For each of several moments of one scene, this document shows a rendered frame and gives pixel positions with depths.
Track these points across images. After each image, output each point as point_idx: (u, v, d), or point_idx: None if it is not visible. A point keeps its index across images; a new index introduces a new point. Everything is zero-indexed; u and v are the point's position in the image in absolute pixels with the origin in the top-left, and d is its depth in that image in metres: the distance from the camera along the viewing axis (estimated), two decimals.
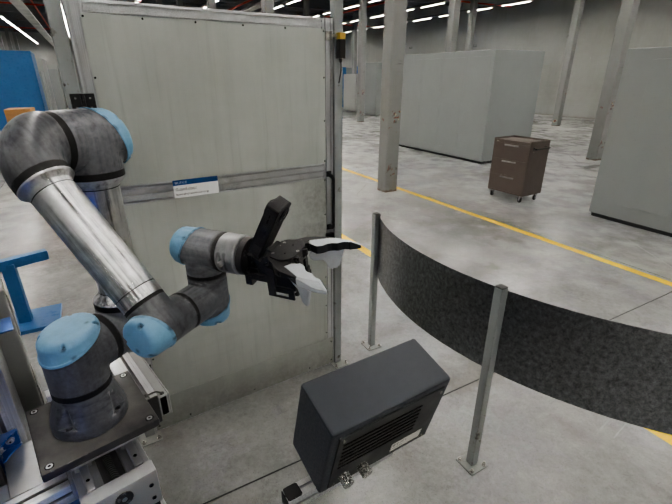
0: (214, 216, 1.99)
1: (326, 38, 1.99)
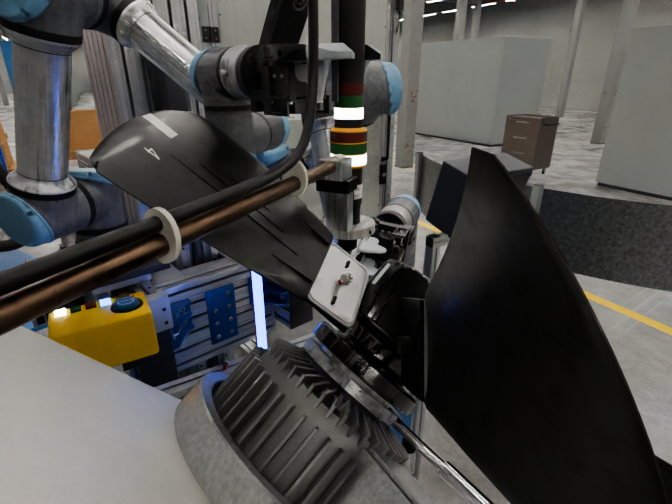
0: (296, 140, 2.40)
1: None
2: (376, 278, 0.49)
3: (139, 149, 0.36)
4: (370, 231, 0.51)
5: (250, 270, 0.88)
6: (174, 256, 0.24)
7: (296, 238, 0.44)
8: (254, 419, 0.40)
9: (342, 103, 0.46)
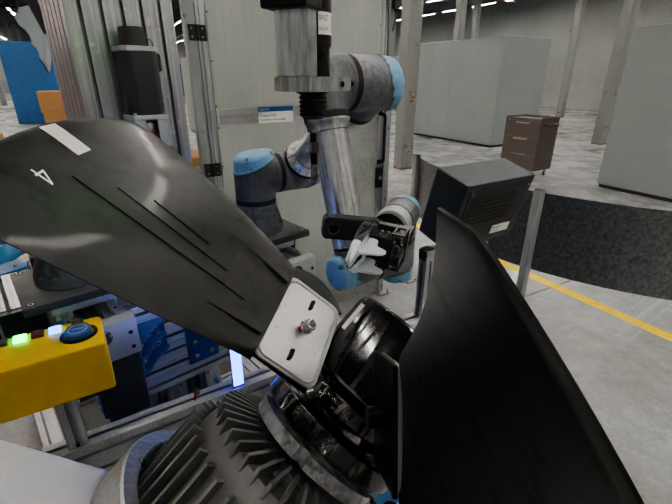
0: (288, 142, 2.32)
1: None
2: (347, 321, 0.40)
3: (21, 172, 0.27)
4: (343, 81, 0.36)
5: None
6: None
7: (244, 277, 0.36)
8: None
9: None
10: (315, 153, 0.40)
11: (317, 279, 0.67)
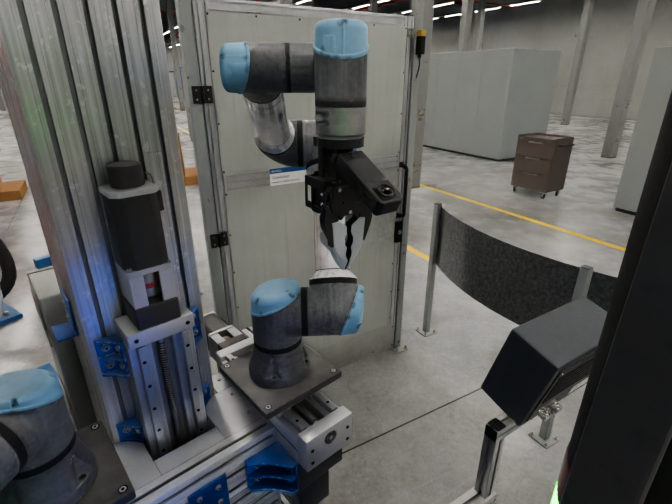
0: (302, 203, 2.10)
1: (408, 35, 2.10)
2: None
3: None
4: None
5: None
6: None
7: None
8: None
9: None
10: None
11: None
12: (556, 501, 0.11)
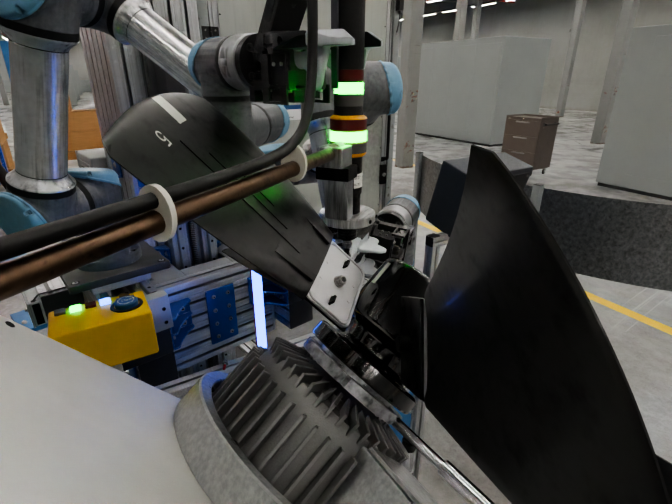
0: None
1: None
2: None
3: None
4: (371, 220, 0.50)
5: (250, 269, 0.87)
6: (170, 234, 0.24)
7: None
8: (254, 418, 0.40)
9: (342, 90, 0.46)
10: None
11: None
12: None
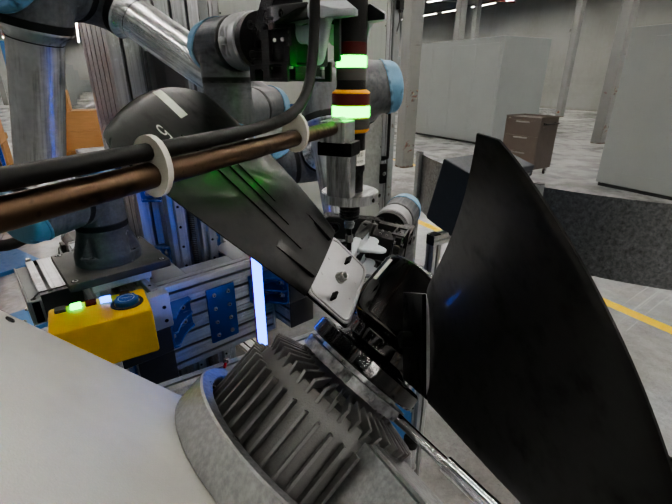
0: None
1: None
2: None
3: None
4: (374, 198, 0.49)
5: (250, 267, 0.87)
6: (166, 188, 0.23)
7: None
8: (255, 414, 0.40)
9: (344, 63, 0.45)
10: (347, 241, 0.54)
11: None
12: None
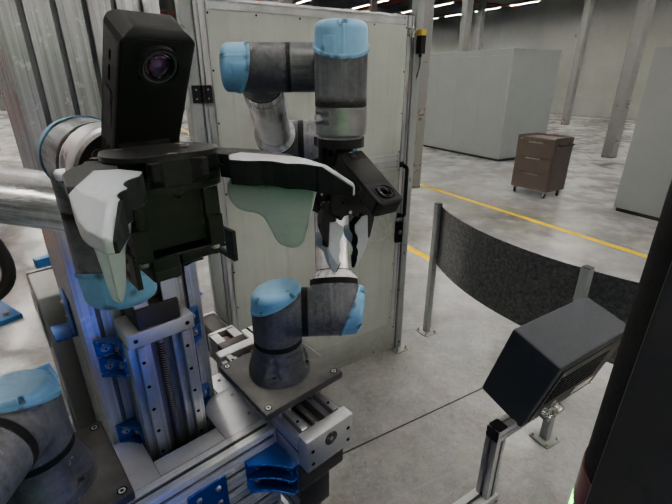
0: None
1: (408, 34, 2.10)
2: None
3: None
4: None
5: None
6: None
7: None
8: None
9: None
10: None
11: None
12: None
